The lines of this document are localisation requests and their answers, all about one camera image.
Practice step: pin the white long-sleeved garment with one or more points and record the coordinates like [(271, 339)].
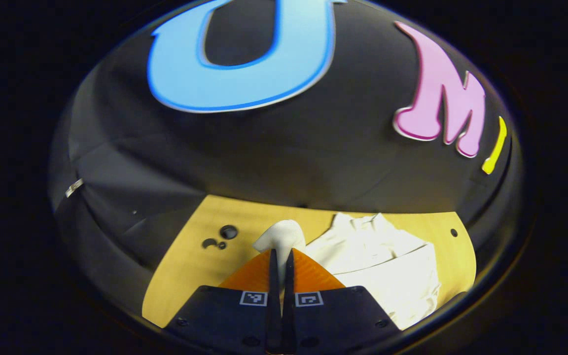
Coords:
[(387, 276)]

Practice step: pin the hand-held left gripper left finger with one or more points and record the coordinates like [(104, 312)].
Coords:
[(274, 296)]

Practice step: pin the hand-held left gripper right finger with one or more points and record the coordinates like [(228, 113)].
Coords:
[(289, 296)]

